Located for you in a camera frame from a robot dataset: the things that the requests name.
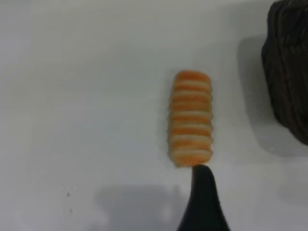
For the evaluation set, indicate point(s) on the spiral twisted bread roll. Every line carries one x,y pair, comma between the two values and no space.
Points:
191,120

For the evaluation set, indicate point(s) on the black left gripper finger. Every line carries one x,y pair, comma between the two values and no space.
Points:
204,204

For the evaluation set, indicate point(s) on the black woven wicker basket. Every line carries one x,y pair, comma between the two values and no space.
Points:
288,84

